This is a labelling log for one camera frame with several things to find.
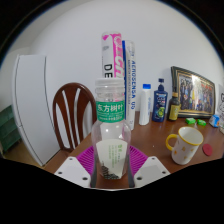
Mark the dark blue pump bottle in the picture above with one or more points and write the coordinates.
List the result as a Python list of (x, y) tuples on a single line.
[(159, 105)]

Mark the dark green storage box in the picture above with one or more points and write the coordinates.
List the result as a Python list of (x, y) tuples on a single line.
[(9, 130)]

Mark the clear green-labelled drink bottle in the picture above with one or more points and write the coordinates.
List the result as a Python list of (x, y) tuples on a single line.
[(110, 133)]

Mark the white mug with yellow rim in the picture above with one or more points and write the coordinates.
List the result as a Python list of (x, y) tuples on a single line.
[(185, 150)]

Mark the framed group photo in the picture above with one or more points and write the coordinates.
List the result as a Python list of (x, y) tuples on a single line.
[(195, 93)]

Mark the blue tissue pack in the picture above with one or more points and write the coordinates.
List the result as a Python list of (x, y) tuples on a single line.
[(215, 121)]

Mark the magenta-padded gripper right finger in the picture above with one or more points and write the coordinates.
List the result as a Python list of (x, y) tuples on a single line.
[(151, 170)]

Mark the flat round red coaster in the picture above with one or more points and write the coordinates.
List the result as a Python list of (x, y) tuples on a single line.
[(207, 150)]

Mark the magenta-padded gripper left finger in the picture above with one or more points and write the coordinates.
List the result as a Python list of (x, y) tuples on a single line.
[(71, 170)]

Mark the small green pack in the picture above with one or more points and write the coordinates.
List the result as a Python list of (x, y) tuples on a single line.
[(190, 121), (201, 122)]

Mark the dark wooden chair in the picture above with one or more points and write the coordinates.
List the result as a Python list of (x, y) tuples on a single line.
[(58, 113)]

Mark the white bottle with blue cap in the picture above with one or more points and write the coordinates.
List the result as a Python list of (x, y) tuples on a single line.
[(145, 106)]

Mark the dark yellow-labelled pump bottle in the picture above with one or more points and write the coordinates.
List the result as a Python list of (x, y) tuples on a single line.
[(173, 110)]

